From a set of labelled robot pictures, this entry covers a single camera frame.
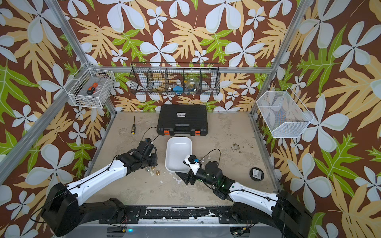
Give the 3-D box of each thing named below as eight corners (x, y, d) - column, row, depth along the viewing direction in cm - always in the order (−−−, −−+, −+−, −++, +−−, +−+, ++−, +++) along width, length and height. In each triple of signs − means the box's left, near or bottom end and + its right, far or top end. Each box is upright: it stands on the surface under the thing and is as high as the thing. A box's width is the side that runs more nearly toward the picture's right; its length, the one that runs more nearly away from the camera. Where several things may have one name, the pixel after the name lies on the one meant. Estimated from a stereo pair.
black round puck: (251, 181, 88) (252, 179, 86) (248, 168, 93) (249, 167, 91) (264, 181, 88) (266, 179, 86) (260, 168, 93) (262, 167, 91)
